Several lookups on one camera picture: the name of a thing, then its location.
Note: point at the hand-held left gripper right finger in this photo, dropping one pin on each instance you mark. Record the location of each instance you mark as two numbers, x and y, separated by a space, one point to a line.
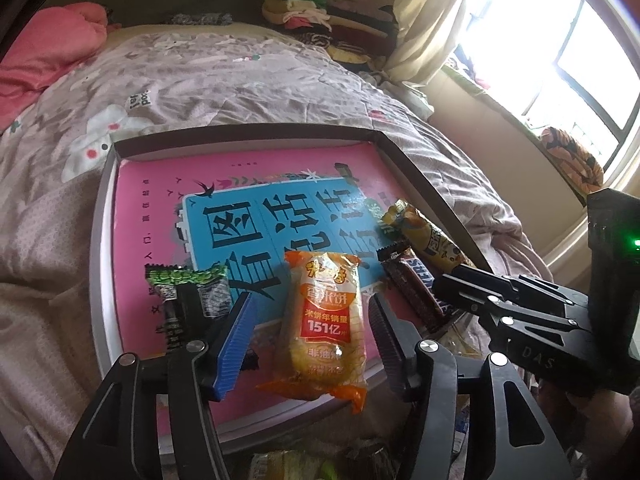
390 350

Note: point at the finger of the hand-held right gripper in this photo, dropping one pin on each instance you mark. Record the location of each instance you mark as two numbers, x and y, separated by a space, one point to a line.
530 287
530 340

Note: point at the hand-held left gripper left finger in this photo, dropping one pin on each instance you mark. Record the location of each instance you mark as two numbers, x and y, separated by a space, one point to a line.
232 350

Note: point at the black green snack packet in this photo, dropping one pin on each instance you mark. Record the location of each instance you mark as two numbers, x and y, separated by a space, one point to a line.
185 300

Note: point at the orange rice cracker packet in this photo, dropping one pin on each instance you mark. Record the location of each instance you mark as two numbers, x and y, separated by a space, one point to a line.
320 330

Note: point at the brown chocolate bar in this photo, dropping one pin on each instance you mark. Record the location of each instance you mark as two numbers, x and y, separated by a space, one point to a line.
415 280

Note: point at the yellow cartoon snack packet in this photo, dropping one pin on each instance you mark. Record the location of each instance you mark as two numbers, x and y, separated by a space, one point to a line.
425 235

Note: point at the small yellow cake packet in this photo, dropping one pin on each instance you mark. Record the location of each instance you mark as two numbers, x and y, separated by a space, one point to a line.
280 467

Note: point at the dark shallow box tray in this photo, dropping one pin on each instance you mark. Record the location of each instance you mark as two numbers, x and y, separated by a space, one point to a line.
100 260

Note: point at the orange patterned cushion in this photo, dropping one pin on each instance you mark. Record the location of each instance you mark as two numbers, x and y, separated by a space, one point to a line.
575 165

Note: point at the pink book blue label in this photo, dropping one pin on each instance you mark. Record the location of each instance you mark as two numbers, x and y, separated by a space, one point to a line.
150 210

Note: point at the bright window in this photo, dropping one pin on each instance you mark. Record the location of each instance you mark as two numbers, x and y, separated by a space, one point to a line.
575 60

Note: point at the printed lilac blanket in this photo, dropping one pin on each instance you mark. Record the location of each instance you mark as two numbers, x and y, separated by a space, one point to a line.
225 75

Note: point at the cream curtain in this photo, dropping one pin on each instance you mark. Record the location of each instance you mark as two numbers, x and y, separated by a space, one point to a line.
430 20

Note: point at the pile of folded clothes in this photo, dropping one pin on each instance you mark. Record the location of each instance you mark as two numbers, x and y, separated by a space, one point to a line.
325 25

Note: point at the dark patterned pillow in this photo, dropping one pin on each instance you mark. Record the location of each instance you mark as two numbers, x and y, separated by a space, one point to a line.
200 17

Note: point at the pink quilt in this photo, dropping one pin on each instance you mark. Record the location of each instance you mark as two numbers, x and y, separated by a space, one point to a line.
45 60

